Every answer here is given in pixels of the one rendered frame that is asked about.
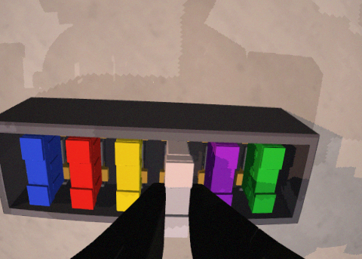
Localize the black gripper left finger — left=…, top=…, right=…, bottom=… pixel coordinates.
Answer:
left=70, top=183, right=166, bottom=259

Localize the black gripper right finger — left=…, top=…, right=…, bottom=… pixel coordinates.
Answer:
left=188, top=183, right=305, bottom=259

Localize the purple fuse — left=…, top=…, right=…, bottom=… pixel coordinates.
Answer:
left=204, top=142, right=239, bottom=205

